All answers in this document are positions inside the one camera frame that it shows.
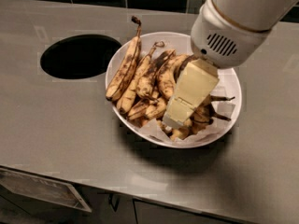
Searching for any white oval bowl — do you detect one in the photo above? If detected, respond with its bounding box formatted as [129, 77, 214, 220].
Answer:
[112, 32, 242, 148]

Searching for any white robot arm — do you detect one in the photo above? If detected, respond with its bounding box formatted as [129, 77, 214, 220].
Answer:
[163, 0, 299, 129]

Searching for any dark spotted banana middle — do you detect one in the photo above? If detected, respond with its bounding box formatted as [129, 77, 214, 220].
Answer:
[136, 49, 176, 99]

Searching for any round black counter hole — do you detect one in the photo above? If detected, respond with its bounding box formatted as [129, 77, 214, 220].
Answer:
[40, 35, 121, 79]

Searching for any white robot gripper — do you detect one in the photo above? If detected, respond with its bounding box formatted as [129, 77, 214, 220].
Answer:
[163, 0, 270, 129]

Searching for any lower small spotted banana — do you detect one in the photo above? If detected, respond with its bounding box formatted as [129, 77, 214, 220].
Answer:
[127, 97, 167, 120]

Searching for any short spotted banana centre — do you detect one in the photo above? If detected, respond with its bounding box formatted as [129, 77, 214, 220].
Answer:
[156, 54, 188, 100]

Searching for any black cabinet handle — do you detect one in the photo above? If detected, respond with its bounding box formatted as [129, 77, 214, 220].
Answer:
[108, 193, 121, 212]

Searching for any long spotted banana far left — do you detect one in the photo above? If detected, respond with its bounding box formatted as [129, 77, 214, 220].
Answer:
[106, 16, 141, 102]

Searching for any dark banana lower right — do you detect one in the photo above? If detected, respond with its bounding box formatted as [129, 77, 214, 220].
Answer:
[191, 104, 231, 133]

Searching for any white paper liner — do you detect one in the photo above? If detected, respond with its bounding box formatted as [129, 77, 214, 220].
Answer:
[135, 69, 242, 148]

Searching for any framed paper sign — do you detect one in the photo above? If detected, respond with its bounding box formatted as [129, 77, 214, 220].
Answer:
[0, 168, 92, 213]

